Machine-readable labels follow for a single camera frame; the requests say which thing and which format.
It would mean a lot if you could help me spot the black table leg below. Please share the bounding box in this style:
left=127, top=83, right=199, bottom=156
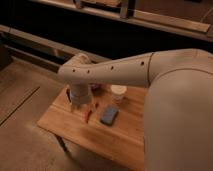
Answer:
left=54, top=134, right=72, bottom=159

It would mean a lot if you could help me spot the wooden shelf rail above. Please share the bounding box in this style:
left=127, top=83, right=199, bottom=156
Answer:
left=31, top=0, right=213, bottom=42

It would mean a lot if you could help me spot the white paper cup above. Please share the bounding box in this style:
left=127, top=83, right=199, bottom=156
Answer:
left=110, top=85, right=127, bottom=102

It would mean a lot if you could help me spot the red pen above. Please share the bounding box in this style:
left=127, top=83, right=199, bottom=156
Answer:
left=85, top=102, right=99, bottom=123

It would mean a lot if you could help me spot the blue eraser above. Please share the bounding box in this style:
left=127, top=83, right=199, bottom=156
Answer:
left=100, top=106, right=118, bottom=126

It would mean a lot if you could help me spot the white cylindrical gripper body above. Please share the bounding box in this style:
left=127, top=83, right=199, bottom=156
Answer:
left=70, top=84, right=92, bottom=109

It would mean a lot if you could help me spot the wooden table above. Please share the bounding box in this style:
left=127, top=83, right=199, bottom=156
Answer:
left=38, top=85, right=147, bottom=171

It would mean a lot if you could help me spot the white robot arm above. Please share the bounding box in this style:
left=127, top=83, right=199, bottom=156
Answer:
left=58, top=49, right=213, bottom=171

